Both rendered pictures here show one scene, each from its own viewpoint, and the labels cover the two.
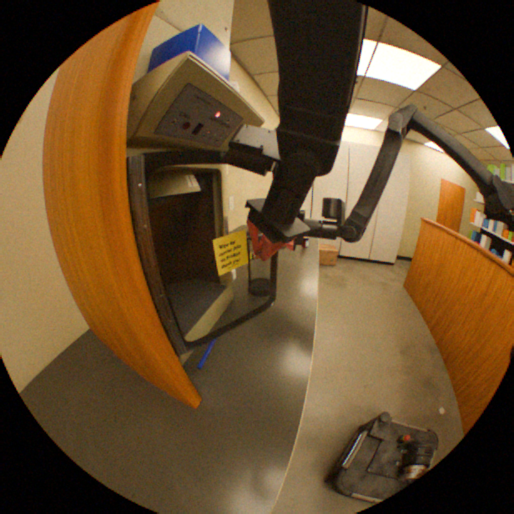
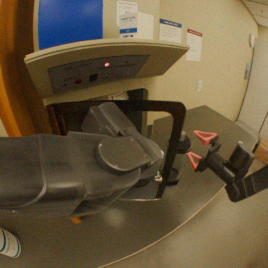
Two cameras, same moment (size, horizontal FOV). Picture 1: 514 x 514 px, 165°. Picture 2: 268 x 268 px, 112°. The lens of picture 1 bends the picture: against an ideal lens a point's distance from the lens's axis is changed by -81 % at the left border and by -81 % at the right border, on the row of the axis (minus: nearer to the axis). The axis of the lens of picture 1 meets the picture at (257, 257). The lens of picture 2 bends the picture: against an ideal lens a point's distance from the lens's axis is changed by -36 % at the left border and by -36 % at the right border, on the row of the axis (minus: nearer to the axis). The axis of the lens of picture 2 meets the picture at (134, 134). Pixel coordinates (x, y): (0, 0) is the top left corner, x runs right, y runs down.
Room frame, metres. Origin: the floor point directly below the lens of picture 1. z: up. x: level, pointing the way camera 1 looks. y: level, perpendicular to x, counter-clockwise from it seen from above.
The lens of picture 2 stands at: (0.16, -0.14, 1.50)
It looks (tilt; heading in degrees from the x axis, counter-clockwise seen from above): 37 degrees down; 41
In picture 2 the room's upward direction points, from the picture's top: 1 degrees clockwise
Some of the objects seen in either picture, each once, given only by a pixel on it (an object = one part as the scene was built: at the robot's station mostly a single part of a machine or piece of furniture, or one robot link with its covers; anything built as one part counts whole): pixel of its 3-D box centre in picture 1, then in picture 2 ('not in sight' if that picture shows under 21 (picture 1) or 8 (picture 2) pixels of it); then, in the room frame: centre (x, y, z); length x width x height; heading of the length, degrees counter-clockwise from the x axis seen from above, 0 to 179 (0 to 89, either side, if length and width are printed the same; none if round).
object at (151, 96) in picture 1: (214, 121); (114, 63); (0.35, 0.08, 1.46); 0.32 x 0.12 x 0.10; 162
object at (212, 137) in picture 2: not in sight; (203, 141); (0.55, -0.10, 1.23); 0.09 x 0.07 x 0.07; 72
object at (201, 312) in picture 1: (226, 256); (118, 167); (0.32, 0.06, 1.19); 0.30 x 0.01 x 0.40; 132
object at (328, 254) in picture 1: (325, 254); (264, 151); (2.80, -1.21, 0.14); 0.41 x 0.33 x 0.29; 78
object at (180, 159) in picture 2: not in sight; (175, 161); (0.57, -0.01, 1.06); 0.11 x 0.11 x 0.21
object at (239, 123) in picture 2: not in sight; (243, 135); (2.96, -0.64, 0.17); 0.60 x 0.42 x 0.33; 70
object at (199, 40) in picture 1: (189, 64); (67, 22); (0.27, 0.11, 1.56); 0.10 x 0.10 x 0.09; 72
